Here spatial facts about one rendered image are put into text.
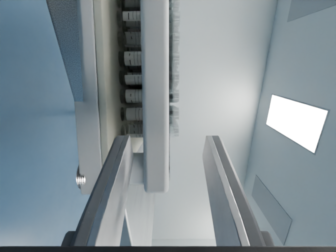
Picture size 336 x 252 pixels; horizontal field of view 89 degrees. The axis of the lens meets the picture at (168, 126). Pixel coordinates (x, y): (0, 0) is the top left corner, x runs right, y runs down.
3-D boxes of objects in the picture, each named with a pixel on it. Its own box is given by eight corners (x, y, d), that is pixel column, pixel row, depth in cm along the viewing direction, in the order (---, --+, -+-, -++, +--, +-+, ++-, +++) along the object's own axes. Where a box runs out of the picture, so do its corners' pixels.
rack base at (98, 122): (133, 15, 34) (145, 15, 34) (136, 135, 38) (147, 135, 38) (51, -190, 10) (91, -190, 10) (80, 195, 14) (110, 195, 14)
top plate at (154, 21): (158, 15, 34) (168, 15, 34) (159, 135, 38) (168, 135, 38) (135, -191, 10) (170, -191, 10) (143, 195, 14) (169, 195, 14)
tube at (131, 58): (102, 53, 17) (178, 53, 17) (103, 67, 17) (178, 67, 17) (97, 49, 16) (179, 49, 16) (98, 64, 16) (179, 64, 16)
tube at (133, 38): (101, 34, 17) (178, 34, 17) (102, 49, 17) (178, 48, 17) (96, 29, 15) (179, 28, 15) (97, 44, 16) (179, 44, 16)
